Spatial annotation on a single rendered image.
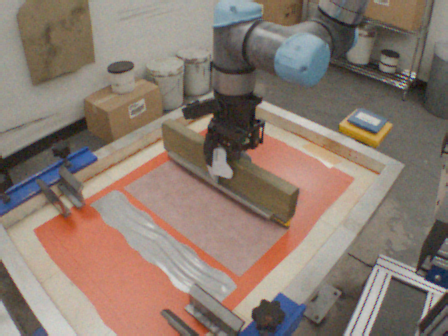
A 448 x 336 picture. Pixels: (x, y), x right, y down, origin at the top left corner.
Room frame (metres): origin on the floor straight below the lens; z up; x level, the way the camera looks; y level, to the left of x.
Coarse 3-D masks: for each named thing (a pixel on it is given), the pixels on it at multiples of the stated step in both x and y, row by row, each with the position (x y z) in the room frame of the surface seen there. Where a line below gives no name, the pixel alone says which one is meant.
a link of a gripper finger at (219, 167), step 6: (216, 150) 0.55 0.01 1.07; (222, 150) 0.55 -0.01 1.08; (216, 156) 0.56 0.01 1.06; (222, 156) 0.55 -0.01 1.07; (216, 162) 0.55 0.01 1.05; (222, 162) 0.54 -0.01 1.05; (210, 168) 0.55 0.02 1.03; (216, 168) 0.55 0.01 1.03; (222, 168) 0.54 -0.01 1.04; (228, 168) 0.53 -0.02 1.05; (210, 174) 0.56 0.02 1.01; (216, 174) 0.55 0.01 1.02; (222, 174) 0.54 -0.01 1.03; (228, 174) 0.53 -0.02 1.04; (216, 180) 0.56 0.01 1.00
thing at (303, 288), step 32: (160, 128) 0.77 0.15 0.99; (288, 128) 0.81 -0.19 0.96; (320, 128) 0.77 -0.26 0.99; (352, 160) 0.68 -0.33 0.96; (384, 160) 0.64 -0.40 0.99; (384, 192) 0.52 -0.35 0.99; (0, 224) 0.42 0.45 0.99; (352, 224) 0.44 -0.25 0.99; (0, 256) 0.34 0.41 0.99; (320, 256) 0.36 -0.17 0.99; (32, 288) 0.28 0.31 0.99; (288, 288) 0.30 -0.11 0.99; (64, 320) 0.23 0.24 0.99
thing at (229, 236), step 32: (288, 160) 0.68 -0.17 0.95; (224, 192) 0.57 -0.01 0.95; (320, 192) 0.57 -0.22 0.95; (192, 224) 0.48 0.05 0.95; (224, 224) 0.48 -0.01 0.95; (256, 224) 0.48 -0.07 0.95; (224, 256) 0.40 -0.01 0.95; (256, 256) 0.40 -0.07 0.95; (96, 288) 0.32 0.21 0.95; (128, 288) 0.32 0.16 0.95; (160, 288) 0.33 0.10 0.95; (128, 320) 0.26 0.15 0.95; (160, 320) 0.26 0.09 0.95; (192, 320) 0.27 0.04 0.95
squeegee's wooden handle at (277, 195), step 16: (176, 128) 0.67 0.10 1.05; (176, 144) 0.66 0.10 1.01; (192, 144) 0.62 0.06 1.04; (192, 160) 0.62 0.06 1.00; (240, 160) 0.55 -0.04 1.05; (240, 176) 0.53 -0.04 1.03; (256, 176) 0.51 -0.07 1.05; (272, 176) 0.50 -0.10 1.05; (240, 192) 0.53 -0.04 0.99; (256, 192) 0.50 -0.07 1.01; (272, 192) 0.48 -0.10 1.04; (288, 192) 0.46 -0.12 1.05; (272, 208) 0.48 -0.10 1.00; (288, 208) 0.45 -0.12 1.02
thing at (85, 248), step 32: (160, 160) 0.68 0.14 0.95; (256, 160) 0.68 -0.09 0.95; (128, 192) 0.57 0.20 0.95; (160, 192) 0.57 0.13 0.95; (192, 192) 0.57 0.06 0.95; (64, 224) 0.47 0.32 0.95; (96, 224) 0.47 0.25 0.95; (160, 224) 0.47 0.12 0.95; (64, 256) 0.38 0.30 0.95; (96, 256) 0.39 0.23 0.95; (128, 256) 0.39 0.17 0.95
